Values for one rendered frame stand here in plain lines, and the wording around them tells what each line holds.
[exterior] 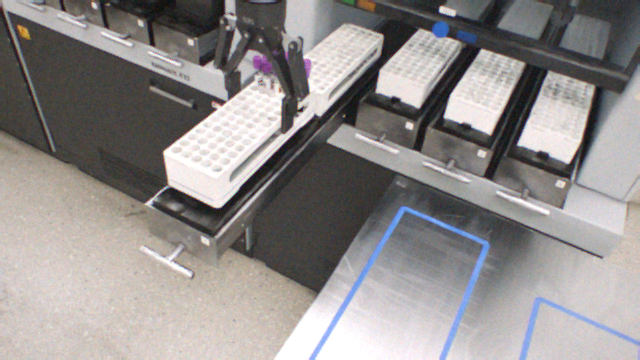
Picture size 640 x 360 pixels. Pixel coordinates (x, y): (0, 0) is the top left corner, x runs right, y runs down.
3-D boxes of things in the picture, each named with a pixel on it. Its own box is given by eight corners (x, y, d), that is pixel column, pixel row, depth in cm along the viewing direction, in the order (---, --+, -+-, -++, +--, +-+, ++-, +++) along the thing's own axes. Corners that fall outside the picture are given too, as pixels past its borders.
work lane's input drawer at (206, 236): (339, 62, 130) (343, 30, 124) (388, 80, 126) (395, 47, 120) (130, 251, 81) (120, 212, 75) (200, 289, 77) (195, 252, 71)
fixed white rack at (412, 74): (422, 43, 128) (427, 19, 124) (460, 55, 125) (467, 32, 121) (373, 97, 108) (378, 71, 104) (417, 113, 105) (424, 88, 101)
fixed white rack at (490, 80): (480, 62, 124) (488, 39, 119) (521, 75, 121) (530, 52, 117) (441, 122, 104) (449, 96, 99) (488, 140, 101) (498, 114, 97)
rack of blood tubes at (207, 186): (270, 95, 100) (271, 67, 95) (315, 113, 97) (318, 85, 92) (166, 183, 80) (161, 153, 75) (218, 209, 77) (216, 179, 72)
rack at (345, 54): (342, 46, 123) (345, 22, 119) (380, 59, 120) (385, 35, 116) (276, 104, 103) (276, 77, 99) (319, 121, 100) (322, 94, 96)
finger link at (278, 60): (269, 28, 79) (276, 26, 78) (298, 93, 84) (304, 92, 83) (254, 38, 76) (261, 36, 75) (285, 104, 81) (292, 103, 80)
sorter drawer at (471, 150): (499, 32, 153) (509, 3, 146) (545, 46, 149) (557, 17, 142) (411, 165, 103) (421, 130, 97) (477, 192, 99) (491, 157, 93)
